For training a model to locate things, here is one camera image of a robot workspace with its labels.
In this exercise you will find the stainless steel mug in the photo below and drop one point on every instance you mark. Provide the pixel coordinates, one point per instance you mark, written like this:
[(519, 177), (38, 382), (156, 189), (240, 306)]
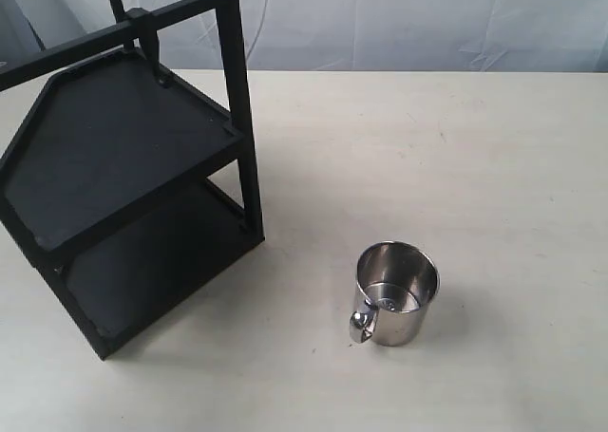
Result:
[(395, 283)]

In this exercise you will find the black shelf rack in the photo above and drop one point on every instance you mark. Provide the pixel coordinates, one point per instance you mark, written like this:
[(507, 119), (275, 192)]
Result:
[(126, 187)]

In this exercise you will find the white backdrop curtain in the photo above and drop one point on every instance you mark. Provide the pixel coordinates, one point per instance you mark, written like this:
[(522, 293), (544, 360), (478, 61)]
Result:
[(407, 35)]

